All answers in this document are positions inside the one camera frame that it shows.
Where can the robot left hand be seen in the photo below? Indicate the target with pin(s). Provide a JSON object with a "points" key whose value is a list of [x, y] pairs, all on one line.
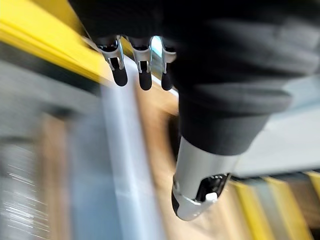
{"points": [[225, 75]]}

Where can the yellow metal shelf rack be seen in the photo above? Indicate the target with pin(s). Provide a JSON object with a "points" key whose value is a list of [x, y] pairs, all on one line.
{"points": [[47, 37]]}

